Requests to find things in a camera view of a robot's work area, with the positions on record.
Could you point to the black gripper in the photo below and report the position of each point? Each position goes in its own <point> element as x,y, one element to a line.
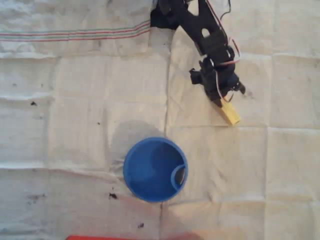
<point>222,88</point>

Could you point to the yellow rectangular block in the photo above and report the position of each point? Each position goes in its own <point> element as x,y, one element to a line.
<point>231,113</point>

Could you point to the white striped cloth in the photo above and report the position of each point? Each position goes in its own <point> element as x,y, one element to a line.
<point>75,125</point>

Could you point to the blue plastic cup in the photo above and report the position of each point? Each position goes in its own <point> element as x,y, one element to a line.
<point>150,175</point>

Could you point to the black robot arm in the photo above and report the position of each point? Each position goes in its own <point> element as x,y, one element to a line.
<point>197,22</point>

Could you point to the red flat object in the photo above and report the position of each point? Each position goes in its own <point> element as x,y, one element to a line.
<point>112,237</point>

